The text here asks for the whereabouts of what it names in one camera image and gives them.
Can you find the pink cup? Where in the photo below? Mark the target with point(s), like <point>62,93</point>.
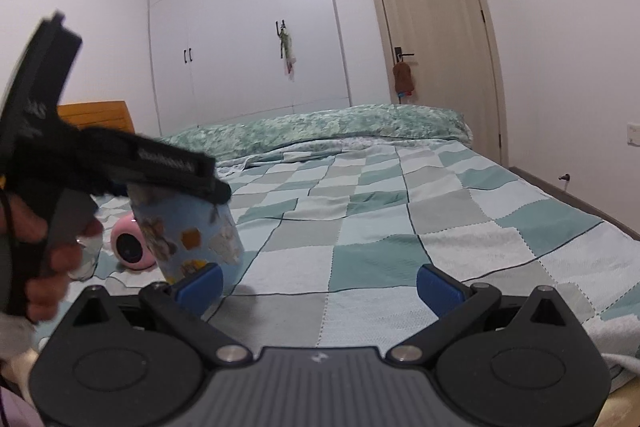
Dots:
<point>128,244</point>

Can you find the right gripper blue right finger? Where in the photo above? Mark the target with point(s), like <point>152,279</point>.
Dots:
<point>459,309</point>

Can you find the green hanging wardrobe ornament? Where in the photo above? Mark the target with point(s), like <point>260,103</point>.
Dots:
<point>286,48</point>

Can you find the green checkered bed sheet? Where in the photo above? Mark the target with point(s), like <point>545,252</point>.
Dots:
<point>335,231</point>

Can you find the orange wooden headboard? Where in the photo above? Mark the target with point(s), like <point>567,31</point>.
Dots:
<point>103,114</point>

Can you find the white wardrobe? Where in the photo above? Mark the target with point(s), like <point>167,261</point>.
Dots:
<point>217,61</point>

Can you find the green floral duvet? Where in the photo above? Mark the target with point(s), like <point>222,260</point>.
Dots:
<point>387,121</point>

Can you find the beige wooden door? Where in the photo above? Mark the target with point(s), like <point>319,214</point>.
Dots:
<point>455,63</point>

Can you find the black door handle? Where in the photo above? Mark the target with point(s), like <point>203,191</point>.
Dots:
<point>400,55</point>

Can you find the stainless steel cup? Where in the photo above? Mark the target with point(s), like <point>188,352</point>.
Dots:
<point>91,246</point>

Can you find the white wall socket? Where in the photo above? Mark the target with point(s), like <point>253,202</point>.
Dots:
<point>633,134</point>

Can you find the blue cartoon sticker cup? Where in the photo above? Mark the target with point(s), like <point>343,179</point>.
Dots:
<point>184,233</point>

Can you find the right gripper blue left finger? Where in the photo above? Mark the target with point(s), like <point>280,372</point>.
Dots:
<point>177,310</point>

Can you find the person's left hand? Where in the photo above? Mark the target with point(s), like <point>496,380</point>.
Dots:
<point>43,292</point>

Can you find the brown plush on door handle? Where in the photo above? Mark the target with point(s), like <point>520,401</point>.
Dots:
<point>403,81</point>

